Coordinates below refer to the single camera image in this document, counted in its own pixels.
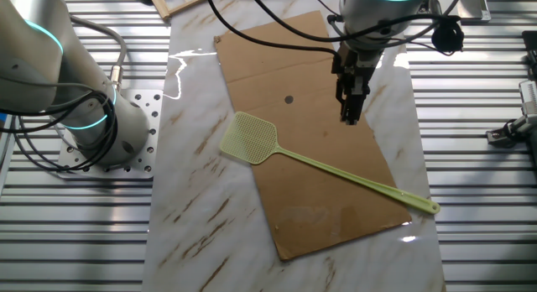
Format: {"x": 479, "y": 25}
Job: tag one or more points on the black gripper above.
{"x": 364, "y": 63}

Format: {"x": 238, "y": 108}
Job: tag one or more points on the yellow-green plastic flyswatter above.
{"x": 251, "y": 139}

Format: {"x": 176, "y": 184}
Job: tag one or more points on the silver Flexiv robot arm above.
{"x": 38, "y": 53}

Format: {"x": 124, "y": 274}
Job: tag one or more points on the brown cardboard sheet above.
{"x": 310, "y": 178}

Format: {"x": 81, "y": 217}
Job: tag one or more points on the grey metal plate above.
{"x": 474, "y": 6}

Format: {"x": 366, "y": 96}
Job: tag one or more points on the black device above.
{"x": 530, "y": 53}

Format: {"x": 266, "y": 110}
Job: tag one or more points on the white marble board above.
{"x": 197, "y": 208}

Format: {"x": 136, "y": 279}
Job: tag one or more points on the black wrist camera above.
{"x": 340, "y": 61}

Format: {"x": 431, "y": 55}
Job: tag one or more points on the silver vented camera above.
{"x": 529, "y": 97}

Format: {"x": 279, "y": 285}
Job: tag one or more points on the small wooden window frame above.
{"x": 178, "y": 2}

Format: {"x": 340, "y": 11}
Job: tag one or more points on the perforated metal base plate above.
{"x": 147, "y": 116}

